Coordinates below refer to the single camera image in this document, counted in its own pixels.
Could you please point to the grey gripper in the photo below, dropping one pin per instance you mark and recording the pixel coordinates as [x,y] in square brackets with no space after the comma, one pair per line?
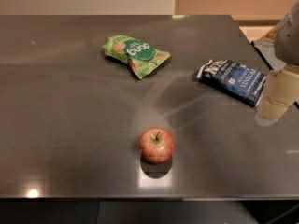
[288,41]

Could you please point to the blue kettle chip bag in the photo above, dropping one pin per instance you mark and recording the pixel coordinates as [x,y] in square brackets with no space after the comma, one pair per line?
[239,80]

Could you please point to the green dang snack bag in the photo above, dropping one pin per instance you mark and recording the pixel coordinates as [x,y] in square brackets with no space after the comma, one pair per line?
[139,55]

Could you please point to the red apple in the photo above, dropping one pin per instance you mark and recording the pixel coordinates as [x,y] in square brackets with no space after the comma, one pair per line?
[156,145]

